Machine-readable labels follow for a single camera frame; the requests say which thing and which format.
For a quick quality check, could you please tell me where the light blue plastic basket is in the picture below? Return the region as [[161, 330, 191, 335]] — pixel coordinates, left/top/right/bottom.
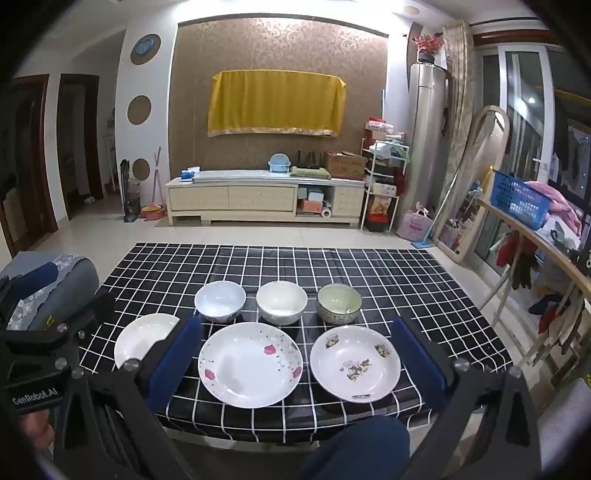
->
[[267, 153, 291, 173]]

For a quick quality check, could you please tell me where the person's left hand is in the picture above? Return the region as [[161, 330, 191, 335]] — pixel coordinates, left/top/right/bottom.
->
[[19, 410, 55, 450]]

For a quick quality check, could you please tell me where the pink cloth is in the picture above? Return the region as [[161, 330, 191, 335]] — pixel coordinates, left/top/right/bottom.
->
[[526, 181, 583, 238]]

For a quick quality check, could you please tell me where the brown floral white plate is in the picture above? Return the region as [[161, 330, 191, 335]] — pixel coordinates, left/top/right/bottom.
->
[[310, 325, 402, 404]]

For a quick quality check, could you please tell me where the red artificial flower pot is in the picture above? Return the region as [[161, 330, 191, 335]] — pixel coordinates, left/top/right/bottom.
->
[[412, 32, 443, 64]]

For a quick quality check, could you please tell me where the cream TV cabinet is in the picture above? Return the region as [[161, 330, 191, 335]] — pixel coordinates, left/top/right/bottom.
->
[[165, 170, 365, 227]]

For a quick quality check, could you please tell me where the brown cardboard box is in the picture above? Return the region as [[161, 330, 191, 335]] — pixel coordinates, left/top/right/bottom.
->
[[322, 151, 367, 181]]

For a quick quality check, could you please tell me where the white metal shelf rack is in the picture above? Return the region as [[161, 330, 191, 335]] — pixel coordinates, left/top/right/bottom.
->
[[360, 128, 410, 233]]

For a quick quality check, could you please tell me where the white bluish bowl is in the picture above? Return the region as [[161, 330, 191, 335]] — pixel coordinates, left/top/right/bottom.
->
[[194, 281, 246, 324]]

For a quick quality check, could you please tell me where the blue plastic crate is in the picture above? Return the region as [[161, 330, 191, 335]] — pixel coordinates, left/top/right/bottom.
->
[[490, 170, 551, 230]]

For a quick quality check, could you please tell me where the pink gift bag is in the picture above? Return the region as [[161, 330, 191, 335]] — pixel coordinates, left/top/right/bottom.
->
[[397, 208, 433, 241]]

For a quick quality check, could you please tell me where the red broom and dustpan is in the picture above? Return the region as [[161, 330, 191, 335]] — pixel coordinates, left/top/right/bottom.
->
[[140, 148, 166, 221]]

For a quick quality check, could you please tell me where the yellow cloth covered television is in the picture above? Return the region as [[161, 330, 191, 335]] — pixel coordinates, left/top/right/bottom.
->
[[207, 69, 348, 137]]

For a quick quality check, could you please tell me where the green patterned bowl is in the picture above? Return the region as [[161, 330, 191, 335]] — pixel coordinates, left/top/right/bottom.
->
[[317, 283, 363, 326]]

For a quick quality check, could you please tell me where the black white checkered tablecloth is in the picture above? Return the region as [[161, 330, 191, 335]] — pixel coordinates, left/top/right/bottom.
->
[[80, 243, 511, 445]]

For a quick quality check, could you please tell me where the plain white bowl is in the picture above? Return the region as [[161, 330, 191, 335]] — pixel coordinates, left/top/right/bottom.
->
[[256, 280, 308, 327]]

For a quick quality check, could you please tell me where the silver standing air conditioner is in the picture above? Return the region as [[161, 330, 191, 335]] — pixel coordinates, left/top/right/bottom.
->
[[399, 63, 451, 213]]

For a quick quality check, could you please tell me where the blue wall plate decoration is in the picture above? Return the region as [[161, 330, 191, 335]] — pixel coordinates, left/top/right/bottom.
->
[[133, 37, 154, 57]]

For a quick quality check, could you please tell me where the leaning arched mirror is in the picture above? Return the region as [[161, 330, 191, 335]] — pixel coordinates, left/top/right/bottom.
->
[[433, 105, 510, 263]]

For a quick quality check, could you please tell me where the plain white plate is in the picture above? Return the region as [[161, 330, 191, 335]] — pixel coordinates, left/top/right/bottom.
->
[[114, 313, 179, 369]]

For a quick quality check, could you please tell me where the pink flower white plate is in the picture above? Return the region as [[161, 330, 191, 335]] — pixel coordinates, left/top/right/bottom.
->
[[197, 322, 304, 409]]

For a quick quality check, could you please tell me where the grey embroidered cushion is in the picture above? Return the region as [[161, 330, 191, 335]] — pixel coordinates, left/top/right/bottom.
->
[[1, 251, 99, 331]]

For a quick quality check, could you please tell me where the upright vacuum cleaner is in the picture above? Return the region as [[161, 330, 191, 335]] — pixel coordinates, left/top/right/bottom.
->
[[119, 159, 140, 223]]

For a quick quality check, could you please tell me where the green folded cloth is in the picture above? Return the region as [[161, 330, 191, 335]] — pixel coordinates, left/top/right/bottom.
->
[[290, 166, 332, 180]]

